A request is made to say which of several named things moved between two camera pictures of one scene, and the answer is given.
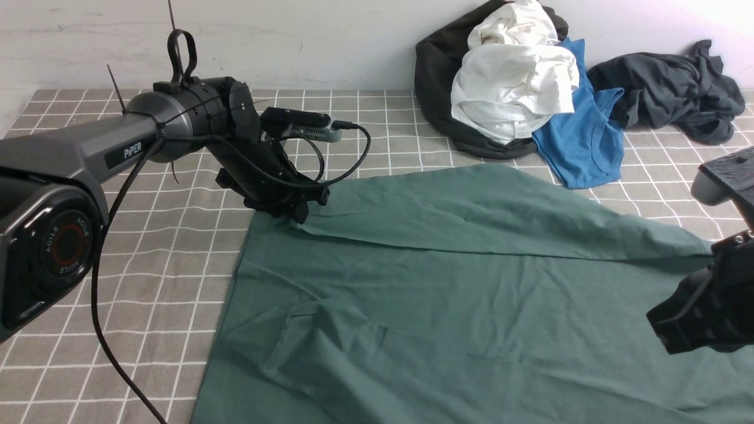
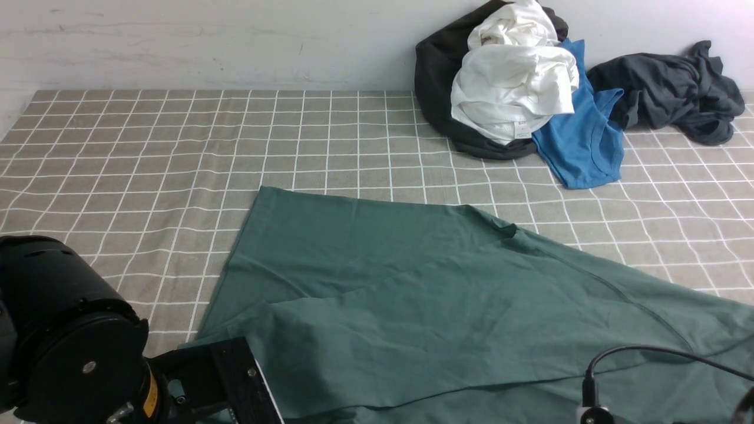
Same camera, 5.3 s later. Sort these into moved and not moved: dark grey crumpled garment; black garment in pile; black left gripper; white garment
Moved: black left gripper
Not moved: black garment in pile; white garment; dark grey crumpled garment
